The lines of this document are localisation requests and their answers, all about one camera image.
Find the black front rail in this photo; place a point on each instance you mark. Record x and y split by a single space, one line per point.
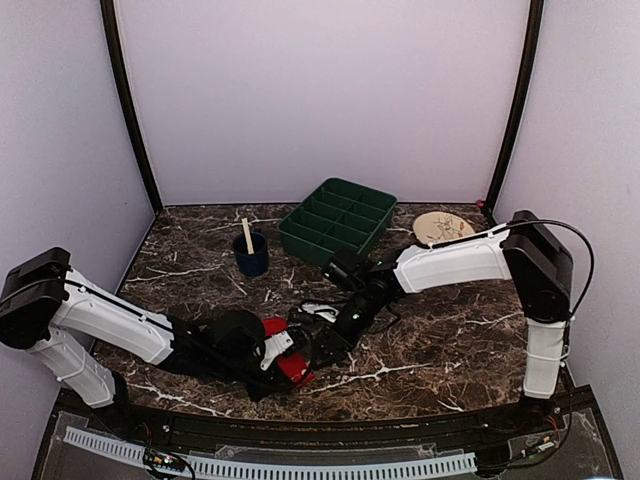
162 427

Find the black frame post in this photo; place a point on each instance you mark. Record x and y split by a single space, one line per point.
126 100
521 89

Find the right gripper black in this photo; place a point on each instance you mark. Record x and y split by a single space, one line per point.
324 338

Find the right black frame post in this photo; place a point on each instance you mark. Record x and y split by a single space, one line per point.
521 89

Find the dark blue mug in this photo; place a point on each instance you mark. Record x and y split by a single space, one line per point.
251 264

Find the red santa sock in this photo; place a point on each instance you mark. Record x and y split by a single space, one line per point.
291 363

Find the left black frame post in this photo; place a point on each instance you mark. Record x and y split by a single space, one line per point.
126 100

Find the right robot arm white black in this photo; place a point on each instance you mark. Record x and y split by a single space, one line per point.
523 251

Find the green compartment tray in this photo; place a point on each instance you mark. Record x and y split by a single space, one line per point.
337 214

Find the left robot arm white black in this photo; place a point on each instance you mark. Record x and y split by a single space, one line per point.
44 301

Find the wooden stick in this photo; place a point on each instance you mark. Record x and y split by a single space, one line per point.
247 236

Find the beige decorated plate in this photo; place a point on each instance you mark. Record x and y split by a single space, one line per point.
437 226

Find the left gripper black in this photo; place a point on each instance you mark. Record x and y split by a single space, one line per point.
268 384

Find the white slotted cable duct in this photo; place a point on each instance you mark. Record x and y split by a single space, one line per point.
166 465

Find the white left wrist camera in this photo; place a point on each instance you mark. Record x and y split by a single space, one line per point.
274 346

